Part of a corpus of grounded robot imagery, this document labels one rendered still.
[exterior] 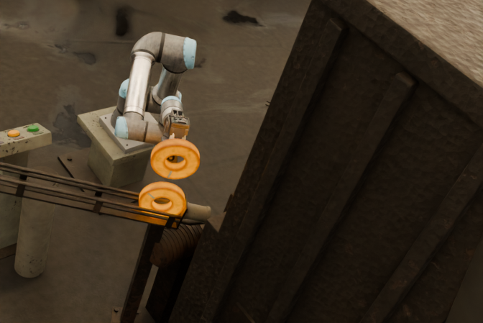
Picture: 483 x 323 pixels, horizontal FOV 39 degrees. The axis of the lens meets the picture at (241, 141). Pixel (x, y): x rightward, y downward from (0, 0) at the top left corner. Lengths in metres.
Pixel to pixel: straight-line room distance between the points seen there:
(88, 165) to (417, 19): 2.22
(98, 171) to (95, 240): 0.38
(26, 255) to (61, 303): 0.24
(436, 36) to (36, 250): 1.85
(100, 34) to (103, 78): 0.45
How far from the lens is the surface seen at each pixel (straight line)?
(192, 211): 2.29
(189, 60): 2.60
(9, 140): 2.52
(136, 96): 2.45
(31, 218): 2.62
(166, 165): 2.14
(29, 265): 2.82
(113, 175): 3.16
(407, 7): 1.45
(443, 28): 1.43
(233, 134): 3.79
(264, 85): 4.28
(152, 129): 2.38
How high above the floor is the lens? 2.30
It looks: 38 degrees down
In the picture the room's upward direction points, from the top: 21 degrees clockwise
